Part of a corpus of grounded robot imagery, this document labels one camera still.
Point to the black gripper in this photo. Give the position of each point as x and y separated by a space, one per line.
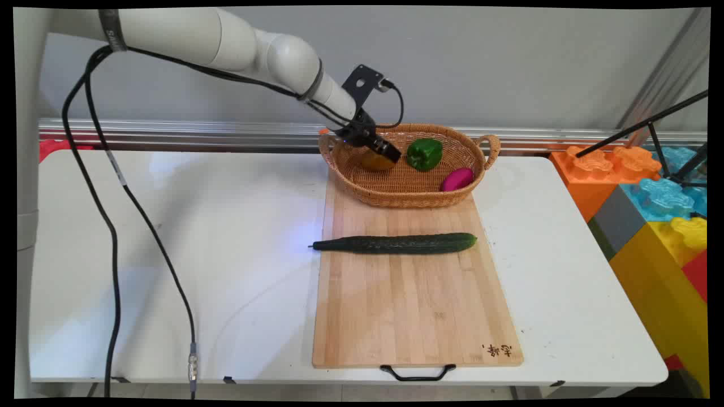
357 131

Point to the long green cucumber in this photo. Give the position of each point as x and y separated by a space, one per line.
396 243

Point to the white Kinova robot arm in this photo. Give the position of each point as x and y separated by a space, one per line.
186 31

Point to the yellow orange mango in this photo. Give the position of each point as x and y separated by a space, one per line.
376 163

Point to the woven wicker basket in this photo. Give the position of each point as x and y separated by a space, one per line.
396 186

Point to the green bell pepper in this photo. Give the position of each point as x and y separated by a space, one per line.
424 154

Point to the magenta oval fruit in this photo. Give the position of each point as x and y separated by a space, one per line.
457 180

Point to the bamboo cutting board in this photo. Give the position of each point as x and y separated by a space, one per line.
413 305

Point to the orange toy block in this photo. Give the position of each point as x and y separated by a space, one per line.
591 175

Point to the grey toy block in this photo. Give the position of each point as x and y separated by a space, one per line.
616 223

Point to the black tripod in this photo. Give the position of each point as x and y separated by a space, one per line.
650 121

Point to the blue toy block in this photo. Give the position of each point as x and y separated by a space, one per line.
664 195

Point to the yellow toy block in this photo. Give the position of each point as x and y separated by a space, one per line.
662 288

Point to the red plastic object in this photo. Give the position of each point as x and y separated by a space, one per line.
56 148

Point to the red toy block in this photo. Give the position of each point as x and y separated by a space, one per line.
697 274

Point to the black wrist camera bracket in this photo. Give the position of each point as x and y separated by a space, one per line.
362 82

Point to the horizontal aluminium rail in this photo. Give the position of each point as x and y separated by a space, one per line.
169 134

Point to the diagonal aluminium frame bar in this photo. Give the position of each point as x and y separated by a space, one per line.
667 73

